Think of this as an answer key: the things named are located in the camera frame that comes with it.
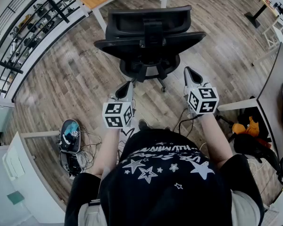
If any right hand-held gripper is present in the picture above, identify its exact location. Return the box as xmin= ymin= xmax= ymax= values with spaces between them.
xmin=183 ymin=66 xmax=220 ymax=118

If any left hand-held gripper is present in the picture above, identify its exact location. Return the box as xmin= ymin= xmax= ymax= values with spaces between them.
xmin=102 ymin=80 xmax=136 ymax=129

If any black office chair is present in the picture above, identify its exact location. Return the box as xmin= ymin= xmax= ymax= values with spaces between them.
xmin=93 ymin=5 xmax=207 ymax=93

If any person's left forearm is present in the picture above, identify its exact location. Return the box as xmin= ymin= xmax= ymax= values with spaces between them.
xmin=91 ymin=126 xmax=122 ymax=177

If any person's right forearm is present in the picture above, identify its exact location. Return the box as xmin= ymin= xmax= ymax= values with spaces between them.
xmin=199 ymin=113 xmax=234 ymax=167

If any white side desk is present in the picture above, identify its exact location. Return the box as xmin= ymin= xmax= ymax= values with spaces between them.
xmin=1 ymin=130 xmax=70 ymax=224

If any person's dark shoe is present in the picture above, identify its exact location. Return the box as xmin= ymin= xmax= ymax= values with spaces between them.
xmin=138 ymin=119 xmax=153 ymax=130

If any open grey equipment case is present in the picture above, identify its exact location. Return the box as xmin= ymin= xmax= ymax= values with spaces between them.
xmin=58 ymin=119 xmax=83 ymax=177

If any orange bag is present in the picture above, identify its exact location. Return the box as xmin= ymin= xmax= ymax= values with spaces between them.
xmin=232 ymin=116 xmax=260 ymax=137

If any grey table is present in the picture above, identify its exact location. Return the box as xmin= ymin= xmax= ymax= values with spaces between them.
xmin=216 ymin=43 xmax=283 ymax=199

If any person's black star-print shirt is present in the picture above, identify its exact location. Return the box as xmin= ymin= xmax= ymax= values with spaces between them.
xmin=64 ymin=128 xmax=266 ymax=226

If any white flat box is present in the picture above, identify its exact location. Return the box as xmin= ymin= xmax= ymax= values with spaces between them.
xmin=2 ymin=145 xmax=25 ymax=181

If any wooden table with black base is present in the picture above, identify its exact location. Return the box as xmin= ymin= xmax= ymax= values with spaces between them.
xmin=244 ymin=0 xmax=280 ymax=29

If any black metal railing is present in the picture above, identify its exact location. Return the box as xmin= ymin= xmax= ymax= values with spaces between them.
xmin=0 ymin=0 xmax=83 ymax=99

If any green pad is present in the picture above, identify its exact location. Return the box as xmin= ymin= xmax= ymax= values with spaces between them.
xmin=6 ymin=190 xmax=25 ymax=206

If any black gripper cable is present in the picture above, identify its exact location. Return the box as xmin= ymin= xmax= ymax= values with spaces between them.
xmin=177 ymin=109 xmax=199 ymax=134
xmin=117 ymin=125 xmax=135 ymax=150

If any tangle of white cables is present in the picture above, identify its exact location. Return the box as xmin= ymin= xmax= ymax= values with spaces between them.
xmin=79 ymin=125 xmax=102 ymax=170

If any white frame stool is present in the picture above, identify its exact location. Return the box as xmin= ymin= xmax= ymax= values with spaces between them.
xmin=251 ymin=15 xmax=283 ymax=66

